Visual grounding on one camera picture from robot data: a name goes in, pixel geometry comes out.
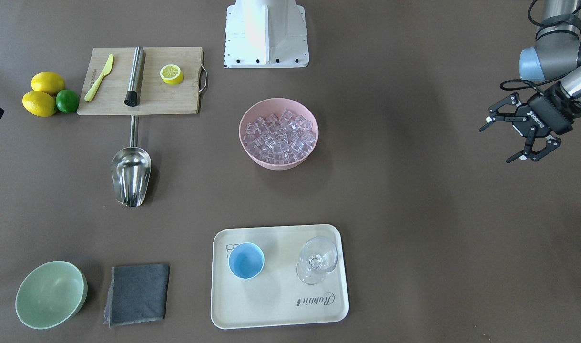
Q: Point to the yellow plastic knife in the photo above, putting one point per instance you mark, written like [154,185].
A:
[93,90]

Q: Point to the bamboo cutting board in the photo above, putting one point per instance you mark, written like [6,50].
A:
[156,97]

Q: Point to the upper yellow lemon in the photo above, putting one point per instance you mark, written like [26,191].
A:
[48,82]

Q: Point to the clear wine glass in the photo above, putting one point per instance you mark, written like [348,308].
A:
[317,260]

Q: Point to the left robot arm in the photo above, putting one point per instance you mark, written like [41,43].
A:
[552,68]

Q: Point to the green lime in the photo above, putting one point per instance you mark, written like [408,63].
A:
[67,101]

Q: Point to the green bowl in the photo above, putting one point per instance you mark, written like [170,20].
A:
[50,295]

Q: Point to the metal ice scoop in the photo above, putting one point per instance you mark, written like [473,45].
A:
[131,170]

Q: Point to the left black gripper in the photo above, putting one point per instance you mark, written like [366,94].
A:
[547,114]

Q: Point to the yellow lemon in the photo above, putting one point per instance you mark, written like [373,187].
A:
[39,103]
[48,82]

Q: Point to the pile of clear ice cubes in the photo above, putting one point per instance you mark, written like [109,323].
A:
[278,139]

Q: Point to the half lemon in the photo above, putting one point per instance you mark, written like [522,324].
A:
[171,74]

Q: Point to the steel muddler black tip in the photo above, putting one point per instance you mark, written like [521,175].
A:
[132,97]

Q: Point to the blue cup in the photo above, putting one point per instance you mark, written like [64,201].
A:
[246,260]

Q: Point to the cream rabbit tray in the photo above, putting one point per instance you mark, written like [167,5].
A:
[276,296]

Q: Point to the pink bowl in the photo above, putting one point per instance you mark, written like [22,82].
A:
[277,106]

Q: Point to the grey folded cloth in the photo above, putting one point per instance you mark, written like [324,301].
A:
[137,294]

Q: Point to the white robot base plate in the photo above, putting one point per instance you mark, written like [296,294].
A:
[266,34]

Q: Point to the lower yellow lemon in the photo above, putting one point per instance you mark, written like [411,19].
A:
[39,103]

